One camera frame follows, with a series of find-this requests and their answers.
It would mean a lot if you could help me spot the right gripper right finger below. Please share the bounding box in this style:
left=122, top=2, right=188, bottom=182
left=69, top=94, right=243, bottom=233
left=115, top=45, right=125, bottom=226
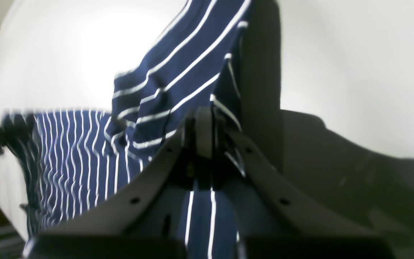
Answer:
left=212, top=112, right=395, bottom=259

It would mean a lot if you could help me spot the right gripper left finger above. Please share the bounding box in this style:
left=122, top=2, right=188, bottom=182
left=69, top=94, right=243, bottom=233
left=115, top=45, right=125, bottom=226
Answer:
left=23, top=108, right=213, bottom=259

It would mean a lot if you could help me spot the navy white striped T-shirt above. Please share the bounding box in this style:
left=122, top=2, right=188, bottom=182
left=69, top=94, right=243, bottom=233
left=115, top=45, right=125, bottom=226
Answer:
left=2, top=0, right=253, bottom=240

